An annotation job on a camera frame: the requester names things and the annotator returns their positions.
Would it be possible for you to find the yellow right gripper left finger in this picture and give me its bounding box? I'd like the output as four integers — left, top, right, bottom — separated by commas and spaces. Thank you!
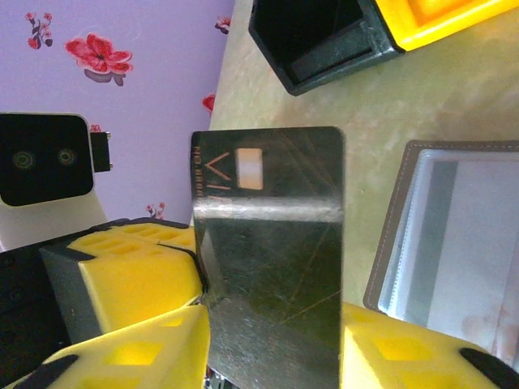
11, 303, 212, 389

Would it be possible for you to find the black VIP card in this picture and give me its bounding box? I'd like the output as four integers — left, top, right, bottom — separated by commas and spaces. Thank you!
190, 126, 348, 389

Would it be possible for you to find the black plastic bin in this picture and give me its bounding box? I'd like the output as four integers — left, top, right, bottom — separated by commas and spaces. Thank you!
247, 0, 406, 97

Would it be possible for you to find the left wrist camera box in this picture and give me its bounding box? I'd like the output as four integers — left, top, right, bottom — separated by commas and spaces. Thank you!
0, 112, 107, 250

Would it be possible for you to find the grey leather card holder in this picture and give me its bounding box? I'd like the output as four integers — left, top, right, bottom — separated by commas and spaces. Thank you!
362, 139, 519, 365

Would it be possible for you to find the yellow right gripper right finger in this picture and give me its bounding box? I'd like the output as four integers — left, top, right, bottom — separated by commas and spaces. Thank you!
339, 303, 519, 389

